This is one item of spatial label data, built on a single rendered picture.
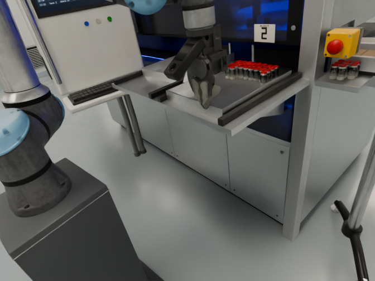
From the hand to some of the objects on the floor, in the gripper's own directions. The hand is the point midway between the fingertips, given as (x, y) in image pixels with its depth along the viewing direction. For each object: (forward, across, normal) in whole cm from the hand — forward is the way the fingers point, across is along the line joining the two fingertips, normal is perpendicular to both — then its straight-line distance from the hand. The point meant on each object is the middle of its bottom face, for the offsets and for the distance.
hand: (203, 105), depth 70 cm
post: (+92, -10, -42) cm, 101 cm away
